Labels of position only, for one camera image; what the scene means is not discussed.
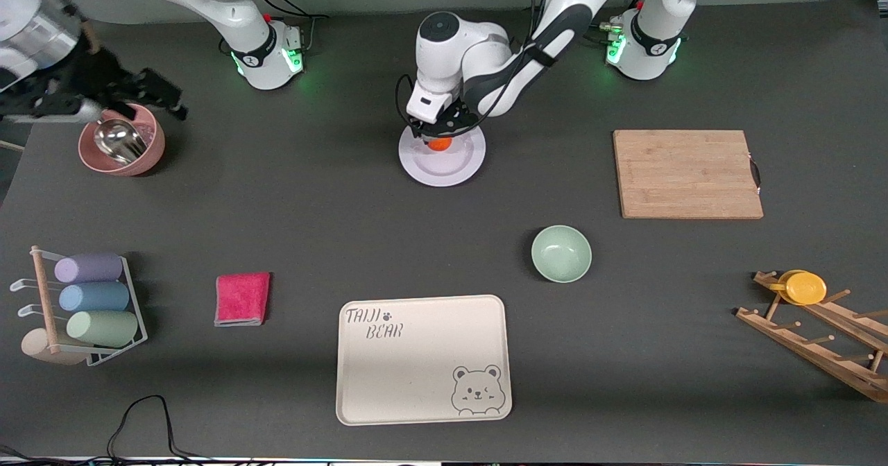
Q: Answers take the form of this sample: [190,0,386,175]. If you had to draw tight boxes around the cream bear print tray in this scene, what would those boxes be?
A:
[336,295,513,426]

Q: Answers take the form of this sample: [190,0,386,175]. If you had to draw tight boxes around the black base cable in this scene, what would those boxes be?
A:
[590,0,646,47]
[260,0,330,54]

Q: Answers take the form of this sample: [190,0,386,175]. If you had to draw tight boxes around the purple cup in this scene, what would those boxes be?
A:
[54,253,124,284]

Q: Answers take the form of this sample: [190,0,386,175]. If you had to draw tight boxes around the wooden peg drying rack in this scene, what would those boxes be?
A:
[735,270,888,404]

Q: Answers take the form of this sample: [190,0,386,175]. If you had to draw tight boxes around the pink bowl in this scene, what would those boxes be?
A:
[78,103,167,177]

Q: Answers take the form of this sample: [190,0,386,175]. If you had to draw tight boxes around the black right base cable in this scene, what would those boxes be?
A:
[260,0,330,54]

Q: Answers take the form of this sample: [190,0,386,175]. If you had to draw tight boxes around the wooden cutting board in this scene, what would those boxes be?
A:
[613,130,765,220]

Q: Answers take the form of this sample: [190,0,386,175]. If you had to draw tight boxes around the metal scoop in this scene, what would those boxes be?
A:
[94,118,148,164]

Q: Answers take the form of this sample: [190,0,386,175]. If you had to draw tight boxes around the beige cup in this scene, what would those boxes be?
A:
[21,328,87,366]

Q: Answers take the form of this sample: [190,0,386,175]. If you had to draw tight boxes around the black left base cable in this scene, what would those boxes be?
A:
[590,0,646,47]

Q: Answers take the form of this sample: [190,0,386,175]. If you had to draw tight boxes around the yellow cup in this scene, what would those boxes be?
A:
[769,270,828,306]

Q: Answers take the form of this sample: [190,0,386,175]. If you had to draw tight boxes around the pink folded cloth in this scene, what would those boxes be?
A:
[214,272,271,327]

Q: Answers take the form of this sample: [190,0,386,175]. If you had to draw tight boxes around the blue cup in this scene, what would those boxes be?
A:
[58,282,130,313]

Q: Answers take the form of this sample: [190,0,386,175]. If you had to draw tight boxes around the white round plate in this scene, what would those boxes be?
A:
[398,123,486,188]

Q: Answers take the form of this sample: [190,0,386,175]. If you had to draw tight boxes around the green cup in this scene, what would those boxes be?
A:
[66,310,139,348]

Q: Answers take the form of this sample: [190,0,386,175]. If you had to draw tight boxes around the pale green bowl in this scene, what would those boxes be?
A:
[531,225,592,284]

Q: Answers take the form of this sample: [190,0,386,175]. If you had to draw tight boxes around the wooden rack handle dowel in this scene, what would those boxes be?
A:
[31,245,60,354]

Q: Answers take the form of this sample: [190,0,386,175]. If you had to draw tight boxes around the white wire cup rack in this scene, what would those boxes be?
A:
[10,245,148,368]

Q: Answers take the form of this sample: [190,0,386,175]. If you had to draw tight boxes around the black floor cable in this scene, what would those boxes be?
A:
[0,395,230,465]

